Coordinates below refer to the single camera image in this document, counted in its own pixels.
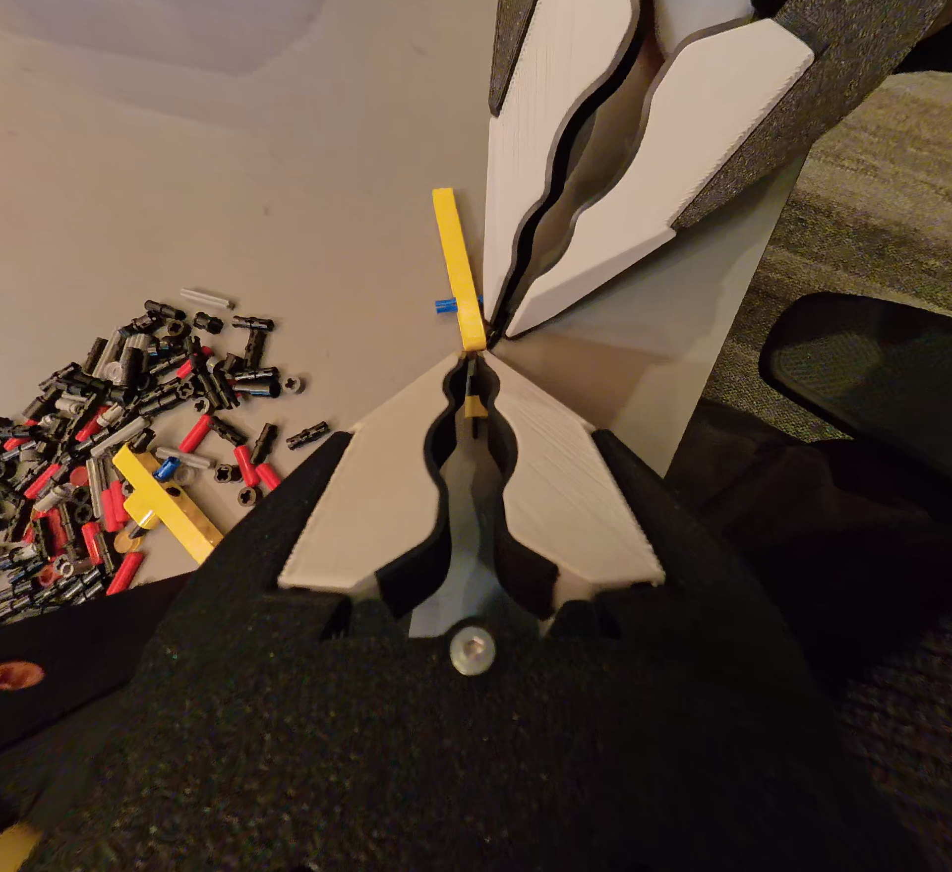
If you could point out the yellow angled beam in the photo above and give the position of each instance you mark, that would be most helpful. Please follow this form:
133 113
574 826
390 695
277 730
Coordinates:
175 507

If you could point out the long yellow beam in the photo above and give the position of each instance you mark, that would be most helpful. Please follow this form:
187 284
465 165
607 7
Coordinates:
455 255

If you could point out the black chair armrest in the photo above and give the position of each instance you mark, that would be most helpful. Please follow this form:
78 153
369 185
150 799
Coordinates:
863 359

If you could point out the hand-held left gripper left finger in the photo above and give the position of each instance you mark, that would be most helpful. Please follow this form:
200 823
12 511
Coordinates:
364 507

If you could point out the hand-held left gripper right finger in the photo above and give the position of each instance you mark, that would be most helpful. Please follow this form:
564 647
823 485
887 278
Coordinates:
587 507

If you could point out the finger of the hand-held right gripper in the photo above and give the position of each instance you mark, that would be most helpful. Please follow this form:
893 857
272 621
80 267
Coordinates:
565 69
714 113

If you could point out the blue connector pin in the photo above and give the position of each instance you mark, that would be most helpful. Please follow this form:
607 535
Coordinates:
445 305

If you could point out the person's dark sweater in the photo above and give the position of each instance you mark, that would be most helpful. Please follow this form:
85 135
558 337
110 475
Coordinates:
818 589

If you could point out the black rectangular block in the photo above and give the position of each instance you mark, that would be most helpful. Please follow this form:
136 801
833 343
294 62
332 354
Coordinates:
74 656

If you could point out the pile of black red pins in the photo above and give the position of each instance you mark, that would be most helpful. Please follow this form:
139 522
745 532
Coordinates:
89 396

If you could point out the small yellow connector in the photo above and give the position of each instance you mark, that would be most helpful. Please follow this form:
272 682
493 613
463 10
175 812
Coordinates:
476 407

